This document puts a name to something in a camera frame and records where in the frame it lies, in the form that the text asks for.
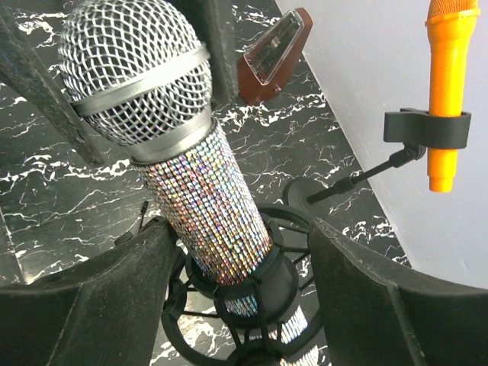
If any brown metronome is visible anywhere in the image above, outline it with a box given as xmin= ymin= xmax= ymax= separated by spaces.
xmin=237 ymin=8 xmax=313 ymax=105

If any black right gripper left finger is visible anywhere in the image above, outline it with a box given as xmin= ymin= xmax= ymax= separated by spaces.
xmin=1 ymin=217 xmax=177 ymax=365

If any black round base mic stand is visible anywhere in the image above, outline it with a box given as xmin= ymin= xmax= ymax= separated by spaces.
xmin=284 ymin=108 xmax=471 ymax=215

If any orange microphone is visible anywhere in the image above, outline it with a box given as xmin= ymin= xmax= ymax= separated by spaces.
xmin=425 ymin=1 xmax=480 ymax=193

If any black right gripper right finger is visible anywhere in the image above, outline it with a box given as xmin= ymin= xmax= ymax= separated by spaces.
xmin=309 ymin=219 xmax=487 ymax=365

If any black shock mount tripod stand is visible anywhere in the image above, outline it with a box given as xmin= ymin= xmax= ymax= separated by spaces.
xmin=161 ymin=202 xmax=319 ymax=365

